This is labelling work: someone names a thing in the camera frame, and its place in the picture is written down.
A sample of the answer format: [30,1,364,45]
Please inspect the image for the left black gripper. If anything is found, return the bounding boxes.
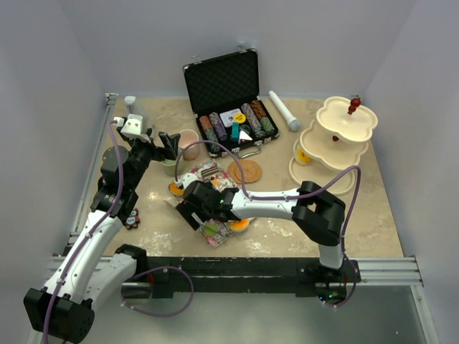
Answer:
[126,128,179,190]

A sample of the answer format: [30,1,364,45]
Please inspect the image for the green ceramic cup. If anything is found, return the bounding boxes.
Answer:
[161,156,184,177]

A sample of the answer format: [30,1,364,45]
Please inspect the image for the orange glazed donut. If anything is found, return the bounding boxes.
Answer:
[169,183,184,196]

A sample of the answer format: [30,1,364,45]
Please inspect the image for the chocolate layered cake slice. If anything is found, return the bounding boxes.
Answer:
[201,166,219,181]

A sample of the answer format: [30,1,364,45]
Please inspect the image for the orange yellow small donut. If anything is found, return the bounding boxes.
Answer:
[296,149,311,166]

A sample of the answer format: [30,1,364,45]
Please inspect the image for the metal tongs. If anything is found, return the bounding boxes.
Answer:
[165,200,212,231]

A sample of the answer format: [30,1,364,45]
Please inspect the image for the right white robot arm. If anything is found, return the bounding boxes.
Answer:
[176,181,346,282]

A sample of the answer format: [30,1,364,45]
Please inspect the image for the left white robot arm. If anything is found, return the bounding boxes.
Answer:
[24,133,180,343]

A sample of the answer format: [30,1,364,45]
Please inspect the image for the pink ceramic cup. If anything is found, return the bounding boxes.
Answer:
[179,129,199,161]

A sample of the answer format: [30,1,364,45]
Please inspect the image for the owl figurine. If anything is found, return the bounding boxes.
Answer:
[124,209,141,230]

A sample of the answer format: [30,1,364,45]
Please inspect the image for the woven rattan coaster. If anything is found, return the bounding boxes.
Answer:
[227,162,240,183]
[234,160,262,183]

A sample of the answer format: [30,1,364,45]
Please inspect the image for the white clamp device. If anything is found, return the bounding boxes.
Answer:
[124,96,136,115]

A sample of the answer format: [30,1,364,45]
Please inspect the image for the black poker chip case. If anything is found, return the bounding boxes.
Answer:
[182,48,280,158]

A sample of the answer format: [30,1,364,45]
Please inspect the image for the cream three-tier cake stand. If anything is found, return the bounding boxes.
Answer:
[288,95,378,186]

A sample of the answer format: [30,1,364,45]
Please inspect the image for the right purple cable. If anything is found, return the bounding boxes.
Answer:
[174,140,362,309]

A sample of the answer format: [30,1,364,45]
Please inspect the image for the purple cable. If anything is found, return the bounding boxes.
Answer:
[174,140,362,309]
[41,120,125,344]

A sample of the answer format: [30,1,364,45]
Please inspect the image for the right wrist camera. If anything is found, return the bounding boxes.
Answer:
[174,173,199,189]

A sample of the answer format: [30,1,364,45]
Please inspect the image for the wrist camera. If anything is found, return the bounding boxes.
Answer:
[174,173,199,189]
[113,114,151,143]

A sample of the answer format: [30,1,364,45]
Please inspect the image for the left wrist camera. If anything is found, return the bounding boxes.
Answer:
[113,114,151,143]

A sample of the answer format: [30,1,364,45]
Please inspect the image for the black base frame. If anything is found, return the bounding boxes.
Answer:
[128,257,361,302]

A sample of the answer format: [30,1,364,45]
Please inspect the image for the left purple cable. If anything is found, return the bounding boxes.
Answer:
[41,120,125,344]

